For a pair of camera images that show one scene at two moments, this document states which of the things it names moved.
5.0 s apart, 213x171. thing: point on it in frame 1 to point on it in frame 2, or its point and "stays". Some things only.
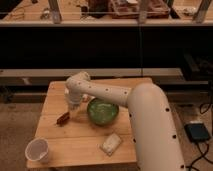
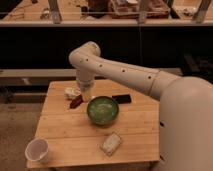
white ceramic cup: x=37 y=149 stays
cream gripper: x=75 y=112 to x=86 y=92
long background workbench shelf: x=17 y=13 stays
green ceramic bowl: x=102 y=113 stays
